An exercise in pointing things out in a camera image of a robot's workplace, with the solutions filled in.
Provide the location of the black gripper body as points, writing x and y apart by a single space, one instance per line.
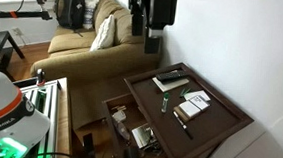
163 7

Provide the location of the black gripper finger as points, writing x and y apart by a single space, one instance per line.
153 45

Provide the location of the black Expo marker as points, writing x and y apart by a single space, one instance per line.
182 124

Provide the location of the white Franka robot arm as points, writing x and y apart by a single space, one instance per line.
6 106

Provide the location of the green capped marker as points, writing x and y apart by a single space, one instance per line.
165 104

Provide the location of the white notepad brown backing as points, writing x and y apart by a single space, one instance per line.
193 107

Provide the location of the black TV remote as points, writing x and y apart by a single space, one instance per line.
171 76

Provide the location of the white flat book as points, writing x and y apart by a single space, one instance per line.
169 86

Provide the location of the white throw pillow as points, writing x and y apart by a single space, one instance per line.
104 33

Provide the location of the small green pen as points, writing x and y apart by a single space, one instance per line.
184 92

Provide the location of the white paper card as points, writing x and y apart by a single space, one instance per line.
197 94

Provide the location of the white striped cloth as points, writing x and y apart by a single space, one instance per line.
89 18

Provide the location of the olive brown sofa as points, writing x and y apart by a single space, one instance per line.
82 61

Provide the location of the open wooden drawer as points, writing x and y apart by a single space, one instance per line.
135 117

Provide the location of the white charger block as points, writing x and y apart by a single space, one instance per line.
119 116

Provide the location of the black backpack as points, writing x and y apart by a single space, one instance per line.
69 10

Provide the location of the printed booklet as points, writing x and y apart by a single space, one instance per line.
141 135

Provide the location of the dark wooden nightstand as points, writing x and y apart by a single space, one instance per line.
211 127

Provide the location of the black object in drawer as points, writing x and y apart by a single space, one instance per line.
131 156

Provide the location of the wooden stand board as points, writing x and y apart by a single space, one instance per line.
63 117

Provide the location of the black side table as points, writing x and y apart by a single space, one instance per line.
4 36

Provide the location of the black knob post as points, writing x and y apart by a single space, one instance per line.
40 77

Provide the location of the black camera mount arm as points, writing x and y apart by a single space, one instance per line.
29 14

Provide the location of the white wall outlet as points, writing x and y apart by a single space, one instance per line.
16 31

